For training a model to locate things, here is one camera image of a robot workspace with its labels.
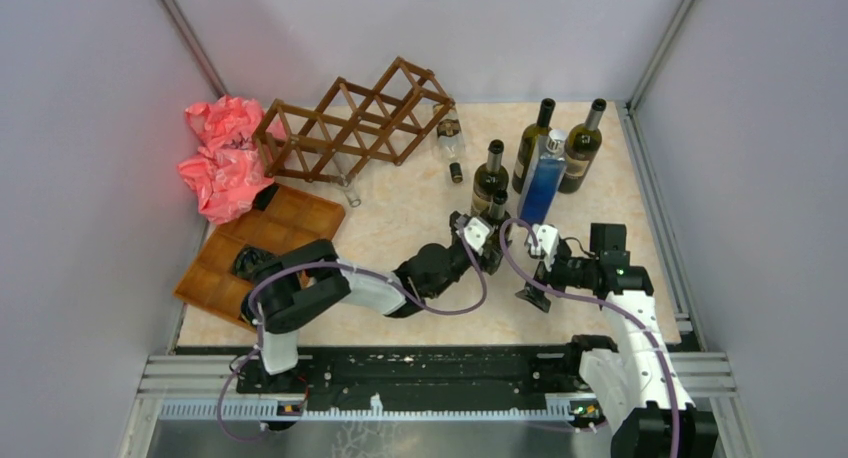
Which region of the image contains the pink plastic bag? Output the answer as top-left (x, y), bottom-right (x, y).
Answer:
top-left (177, 95), bottom-right (273, 225)

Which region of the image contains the rolled dark belt upper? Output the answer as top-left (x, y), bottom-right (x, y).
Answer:
top-left (230, 245), bottom-right (276, 281)

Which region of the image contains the clear labelled liquor bottle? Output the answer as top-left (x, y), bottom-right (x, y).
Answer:
top-left (436, 107), bottom-right (464, 184)

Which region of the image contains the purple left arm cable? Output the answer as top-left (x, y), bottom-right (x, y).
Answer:
top-left (217, 228), bottom-right (490, 443)

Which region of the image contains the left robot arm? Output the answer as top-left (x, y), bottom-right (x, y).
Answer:
top-left (232, 212), bottom-right (509, 392)

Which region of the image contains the wooden compartment tray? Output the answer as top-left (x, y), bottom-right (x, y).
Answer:
top-left (174, 185), bottom-right (346, 331)

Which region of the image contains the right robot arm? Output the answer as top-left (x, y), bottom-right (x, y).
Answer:
top-left (518, 223), bottom-right (719, 457)

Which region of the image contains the blue square glass bottle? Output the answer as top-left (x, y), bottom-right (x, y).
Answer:
top-left (517, 129), bottom-right (567, 225)

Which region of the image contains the dark wine bottle back right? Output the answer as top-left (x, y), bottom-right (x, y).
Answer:
top-left (558, 98), bottom-right (607, 194)

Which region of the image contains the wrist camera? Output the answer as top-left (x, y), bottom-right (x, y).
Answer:
top-left (459, 217), bottom-right (493, 256)
top-left (525, 224), bottom-right (560, 271)

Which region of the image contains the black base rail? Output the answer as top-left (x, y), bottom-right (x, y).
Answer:
top-left (138, 336), bottom-right (619, 428)

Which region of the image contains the clear glass bottle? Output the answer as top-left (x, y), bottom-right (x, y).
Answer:
top-left (333, 156), bottom-right (361, 208)

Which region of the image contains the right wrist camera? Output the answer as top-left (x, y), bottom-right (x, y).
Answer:
top-left (525, 224), bottom-right (560, 271)

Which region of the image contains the dark green wine bottle middle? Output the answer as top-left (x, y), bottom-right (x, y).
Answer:
top-left (470, 139), bottom-right (509, 216)

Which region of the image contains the dark wine bottle back left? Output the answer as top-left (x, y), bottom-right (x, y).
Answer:
top-left (511, 98), bottom-right (556, 193)

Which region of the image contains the dark green wine bottle front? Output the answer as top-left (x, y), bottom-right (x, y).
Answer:
top-left (481, 190), bottom-right (512, 258)

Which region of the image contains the dark green wine bottle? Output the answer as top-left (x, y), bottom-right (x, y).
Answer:
top-left (481, 190), bottom-right (512, 258)
top-left (470, 139), bottom-right (509, 216)

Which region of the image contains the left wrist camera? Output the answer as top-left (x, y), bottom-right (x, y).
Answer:
top-left (459, 217), bottom-right (493, 256)

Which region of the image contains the brown wooden wine rack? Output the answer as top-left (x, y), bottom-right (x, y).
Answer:
top-left (252, 57), bottom-right (455, 183)

